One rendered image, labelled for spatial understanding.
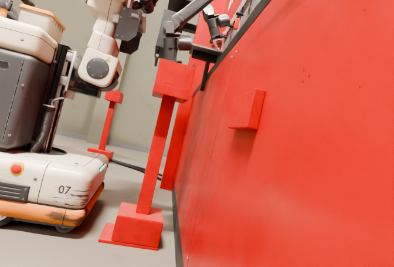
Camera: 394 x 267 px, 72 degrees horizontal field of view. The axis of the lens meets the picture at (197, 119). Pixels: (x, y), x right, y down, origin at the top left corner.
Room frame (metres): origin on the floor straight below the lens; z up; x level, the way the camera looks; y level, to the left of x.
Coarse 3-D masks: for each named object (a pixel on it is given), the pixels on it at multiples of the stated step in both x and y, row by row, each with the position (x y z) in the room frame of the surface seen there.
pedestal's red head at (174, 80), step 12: (168, 60) 1.17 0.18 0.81; (168, 72) 1.18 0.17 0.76; (180, 72) 1.18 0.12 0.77; (192, 72) 1.19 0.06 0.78; (156, 84) 1.17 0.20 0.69; (168, 84) 1.18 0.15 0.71; (180, 84) 1.19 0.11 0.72; (156, 96) 1.34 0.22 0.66; (168, 96) 1.22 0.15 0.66; (180, 96) 1.19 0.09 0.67
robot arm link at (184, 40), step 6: (168, 24) 1.18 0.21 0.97; (168, 30) 1.18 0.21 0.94; (168, 36) 1.22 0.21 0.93; (174, 36) 1.23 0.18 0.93; (180, 36) 1.21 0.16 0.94; (186, 36) 1.21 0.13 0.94; (180, 42) 1.20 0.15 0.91; (186, 42) 1.20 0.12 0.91; (180, 48) 1.21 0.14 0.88; (186, 48) 1.22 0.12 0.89
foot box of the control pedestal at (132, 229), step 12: (132, 204) 1.36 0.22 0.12; (120, 216) 1.17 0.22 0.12; (132, 216) 1.19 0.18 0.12; (144, 216) 1.23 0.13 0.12; (156, 216) 1.26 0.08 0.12; (108, 228) 1.28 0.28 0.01; (120, 228) 1.17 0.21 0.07; (132, 228) 1.18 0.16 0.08; (144, 228) 1.18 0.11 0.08; (156, 228) 1.19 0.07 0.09; (108, 240) 1.17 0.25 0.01; (120, 240) 1.17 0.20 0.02; (132, 240) 1.18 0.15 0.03; (144, 240) 1.19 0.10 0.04; (156, 240) 1.19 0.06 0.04
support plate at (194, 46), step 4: (192, 44) 1.46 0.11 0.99; (192, 48) 1.51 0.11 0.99; (196, 48) 1.50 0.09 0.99; (200, 48) 1.48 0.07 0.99; (204, 48) 1.47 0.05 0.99; (208, 48) 1.46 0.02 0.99; (208, 52) 1.52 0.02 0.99; (212, 52) 1.51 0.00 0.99; (216, 52) 1.49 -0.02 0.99; (220, 52) 1.47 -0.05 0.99; (216, 60) 1.65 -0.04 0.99
